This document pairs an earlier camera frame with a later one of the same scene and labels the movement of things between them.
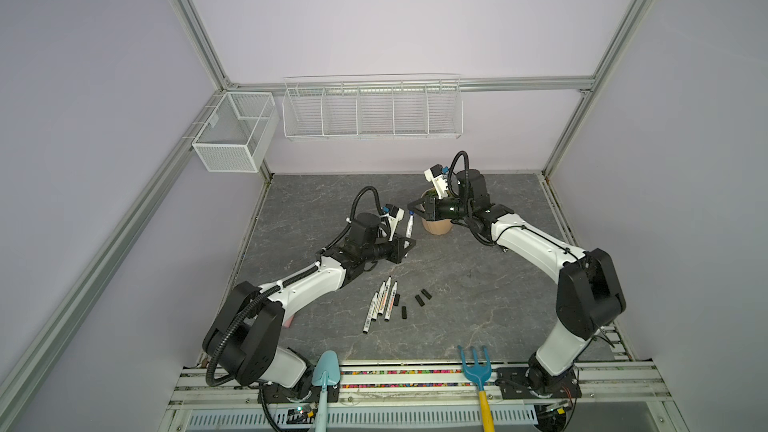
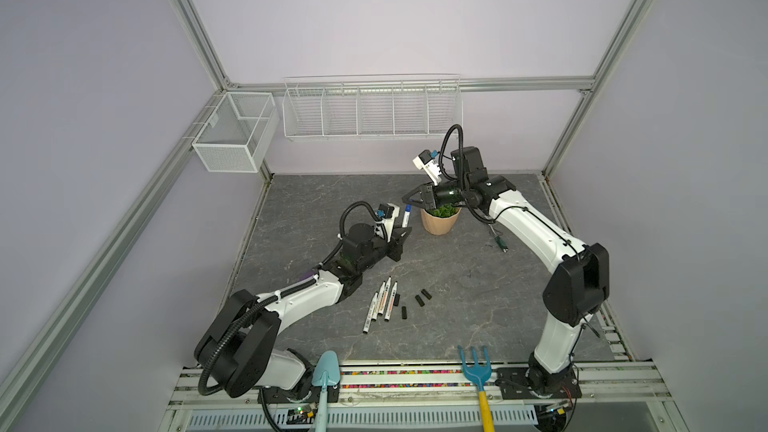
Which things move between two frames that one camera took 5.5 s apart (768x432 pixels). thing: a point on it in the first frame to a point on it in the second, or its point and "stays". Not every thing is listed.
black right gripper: x=413 y=207 to x=427 y=197
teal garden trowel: x=325 y=372 stays
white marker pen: x=370 y=313 stays
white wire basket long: x=372 y=107 stays
